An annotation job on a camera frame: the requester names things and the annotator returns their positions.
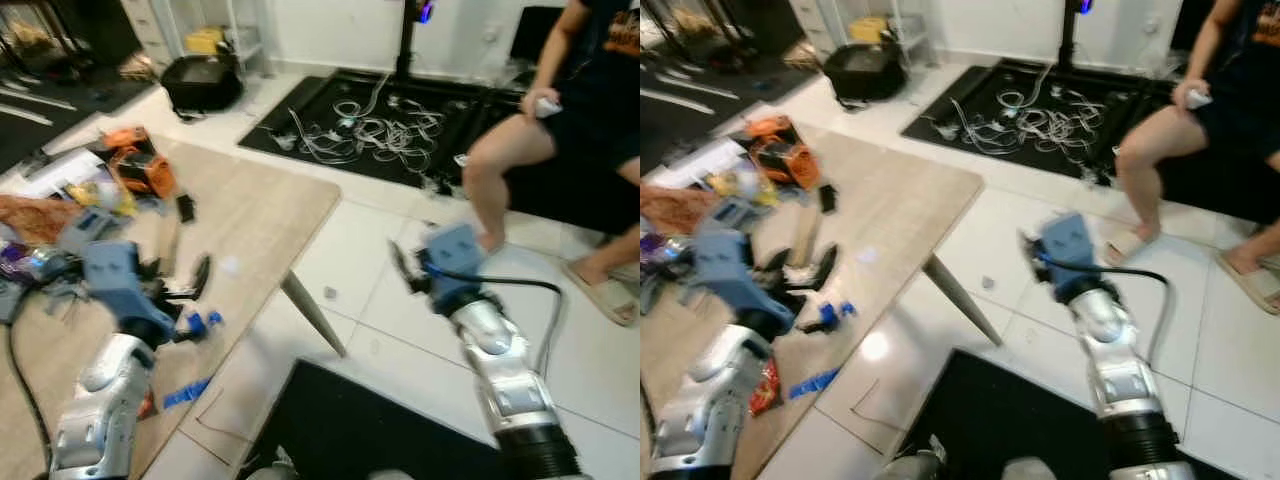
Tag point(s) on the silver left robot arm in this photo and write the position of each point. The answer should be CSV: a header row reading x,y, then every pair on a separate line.
x,y
105,400
715,400

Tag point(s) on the black bin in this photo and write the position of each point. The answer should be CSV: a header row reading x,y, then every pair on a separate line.
x,y
865,75
200,85

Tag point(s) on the grey robot left leg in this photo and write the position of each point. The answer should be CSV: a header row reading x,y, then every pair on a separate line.
x,y
912,462
272,468

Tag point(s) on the black stand pole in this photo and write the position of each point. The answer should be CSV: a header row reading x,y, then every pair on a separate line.
x,y
405,40
1068,35

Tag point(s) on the blue tape strip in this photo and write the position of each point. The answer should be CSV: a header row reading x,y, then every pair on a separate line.
x,y
188,393
814,383

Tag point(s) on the grey robot leg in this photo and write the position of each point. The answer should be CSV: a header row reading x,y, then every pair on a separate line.
x,y
1028,470
272,468
388,476
912,462

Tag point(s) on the white paper sheet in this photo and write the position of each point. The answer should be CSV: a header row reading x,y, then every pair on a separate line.
x,y
700,160
60,172

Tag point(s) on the person with bare legs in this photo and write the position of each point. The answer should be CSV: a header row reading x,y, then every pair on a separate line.
x,y
1160,140
510,150

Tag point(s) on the black seat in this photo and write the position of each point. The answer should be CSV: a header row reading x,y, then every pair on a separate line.
x,y
570,195
1220,190

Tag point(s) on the grey robot right leg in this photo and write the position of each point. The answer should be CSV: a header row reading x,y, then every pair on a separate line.
x,y
388,476
1028,470

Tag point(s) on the black floor mat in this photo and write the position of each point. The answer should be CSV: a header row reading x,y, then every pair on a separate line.
x,y
290,110
350,430
950,100
1010,410

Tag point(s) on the small black rectangular object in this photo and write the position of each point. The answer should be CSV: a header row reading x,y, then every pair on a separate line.
x,y
828,198
186,208

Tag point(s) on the light wooden table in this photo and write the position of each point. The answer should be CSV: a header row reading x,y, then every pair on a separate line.
x,y
260,230
900,210

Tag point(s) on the wooden block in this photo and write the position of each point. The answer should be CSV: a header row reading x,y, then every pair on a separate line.
x,y
805,235
170,245

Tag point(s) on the brown crumpled bag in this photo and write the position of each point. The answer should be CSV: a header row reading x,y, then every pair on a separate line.
x,y
35,218
680,208

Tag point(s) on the yellow box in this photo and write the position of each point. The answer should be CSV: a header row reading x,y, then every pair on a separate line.
x,y
203,40
868,30

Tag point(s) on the small blue black object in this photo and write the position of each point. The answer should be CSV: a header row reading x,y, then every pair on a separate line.
x,y
836,314
200,322

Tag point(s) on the red snack wrapper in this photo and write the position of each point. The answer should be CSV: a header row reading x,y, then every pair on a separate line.
x,y
148,405
767,388

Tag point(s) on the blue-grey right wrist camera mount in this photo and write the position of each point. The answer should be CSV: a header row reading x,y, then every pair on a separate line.
x,y
455,258
1068,248

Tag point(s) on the dark striped floor mat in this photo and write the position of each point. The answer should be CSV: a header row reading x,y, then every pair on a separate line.
x,y
700,100
60,110

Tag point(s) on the small white handheld device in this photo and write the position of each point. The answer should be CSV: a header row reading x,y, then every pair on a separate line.
x,y
1198,98
549,106

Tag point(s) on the beige slipper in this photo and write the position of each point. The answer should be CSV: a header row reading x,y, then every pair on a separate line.
x,y
600,290
1125,247
1250,285

